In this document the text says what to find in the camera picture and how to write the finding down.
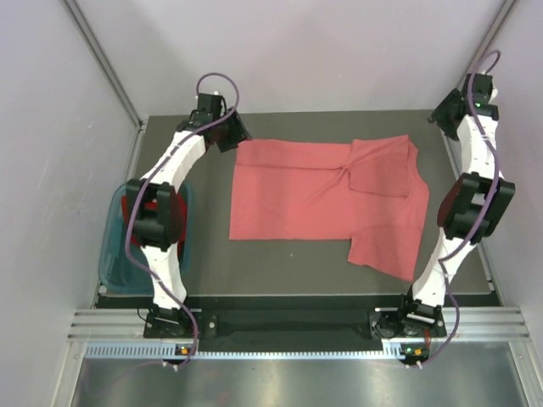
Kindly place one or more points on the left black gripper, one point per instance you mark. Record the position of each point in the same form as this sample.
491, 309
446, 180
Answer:
238, 132

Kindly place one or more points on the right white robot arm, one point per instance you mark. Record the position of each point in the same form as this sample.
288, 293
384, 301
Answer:
473, 207

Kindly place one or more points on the teal plastic basket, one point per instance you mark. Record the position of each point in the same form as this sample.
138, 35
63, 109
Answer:
116, 272

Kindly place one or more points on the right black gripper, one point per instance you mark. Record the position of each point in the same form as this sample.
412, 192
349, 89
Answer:
439, 114

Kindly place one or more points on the pink t shirt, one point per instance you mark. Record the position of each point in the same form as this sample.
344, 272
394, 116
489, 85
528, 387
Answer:
368, 192

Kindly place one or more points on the left aluminium frame post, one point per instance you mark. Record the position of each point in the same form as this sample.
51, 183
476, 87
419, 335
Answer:
83, 26

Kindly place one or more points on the aluminium frame post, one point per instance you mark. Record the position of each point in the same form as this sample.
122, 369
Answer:
83, 26
486, 44

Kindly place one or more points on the slotted cable duct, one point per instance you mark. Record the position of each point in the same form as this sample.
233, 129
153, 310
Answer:
175, 351

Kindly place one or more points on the right aluminium frame post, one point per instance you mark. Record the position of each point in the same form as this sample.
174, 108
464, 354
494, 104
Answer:
486, 44

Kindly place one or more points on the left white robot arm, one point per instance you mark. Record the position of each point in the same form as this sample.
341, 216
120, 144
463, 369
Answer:
155, 220

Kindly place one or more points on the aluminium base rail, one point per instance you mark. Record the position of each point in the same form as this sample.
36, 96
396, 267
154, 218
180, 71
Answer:
476, 324

